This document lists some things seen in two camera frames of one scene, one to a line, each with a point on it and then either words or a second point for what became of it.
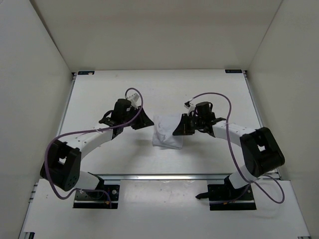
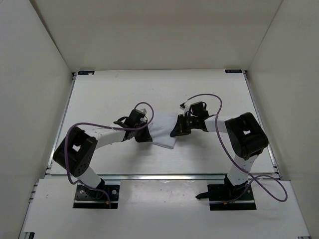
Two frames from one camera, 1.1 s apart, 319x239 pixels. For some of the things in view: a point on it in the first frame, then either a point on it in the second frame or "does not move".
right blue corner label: x=233 y=71 does not move
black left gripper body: x=128 y=116 to x=144 y=122
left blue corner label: x=86 y=72 does not move
